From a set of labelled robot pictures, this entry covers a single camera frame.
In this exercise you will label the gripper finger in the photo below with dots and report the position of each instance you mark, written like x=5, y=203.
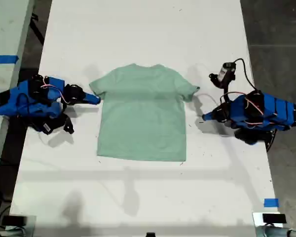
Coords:
x=92, y=97
x=209, y=115
x=209, y=119
x=92, y=102

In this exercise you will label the pale green T-shirt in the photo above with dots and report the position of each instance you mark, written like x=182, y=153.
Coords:
x=143, y=118

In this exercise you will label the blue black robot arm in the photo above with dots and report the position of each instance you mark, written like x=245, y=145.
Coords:
x=281, y=108
x=22, y=98

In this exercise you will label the black table strut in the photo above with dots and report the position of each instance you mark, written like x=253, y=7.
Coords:
x=37, y=29

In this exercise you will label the long blue tape strip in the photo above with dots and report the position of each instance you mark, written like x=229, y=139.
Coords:
x=2, y=59

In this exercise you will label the pale side table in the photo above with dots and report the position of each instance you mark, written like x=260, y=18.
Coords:
x=5, y=29

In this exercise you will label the blue tape patch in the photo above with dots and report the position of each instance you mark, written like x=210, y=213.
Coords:
x=271, y=202

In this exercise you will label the small black box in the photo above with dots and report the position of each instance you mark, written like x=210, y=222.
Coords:
x=150, y=234
x=13, y=220
x=273, y=218

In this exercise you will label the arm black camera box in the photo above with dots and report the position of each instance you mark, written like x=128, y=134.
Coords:
x=229, y=74
x=47, y=128

